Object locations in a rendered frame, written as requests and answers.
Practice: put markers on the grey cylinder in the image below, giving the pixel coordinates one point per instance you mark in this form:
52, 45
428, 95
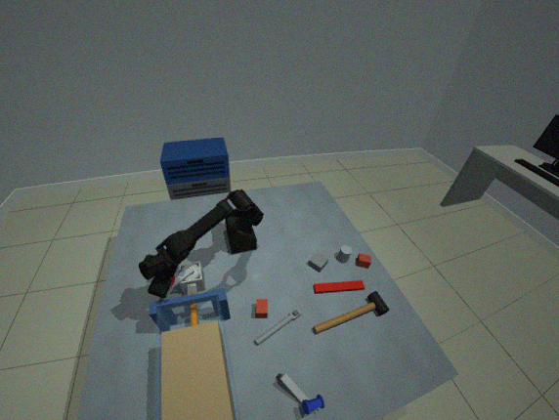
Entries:
344, 253

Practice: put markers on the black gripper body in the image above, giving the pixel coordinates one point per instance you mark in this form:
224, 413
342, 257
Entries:
160, 286

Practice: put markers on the small red block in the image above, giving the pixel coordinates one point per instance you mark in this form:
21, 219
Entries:
363, 260
261, 308

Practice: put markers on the mallet with wooden handle and black head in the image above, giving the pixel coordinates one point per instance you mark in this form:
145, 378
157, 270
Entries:
375, 303

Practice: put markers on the red flat bar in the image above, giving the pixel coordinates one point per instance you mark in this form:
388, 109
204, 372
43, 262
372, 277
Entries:
331, 287

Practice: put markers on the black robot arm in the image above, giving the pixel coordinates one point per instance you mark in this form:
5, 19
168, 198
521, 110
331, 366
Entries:
180, 244

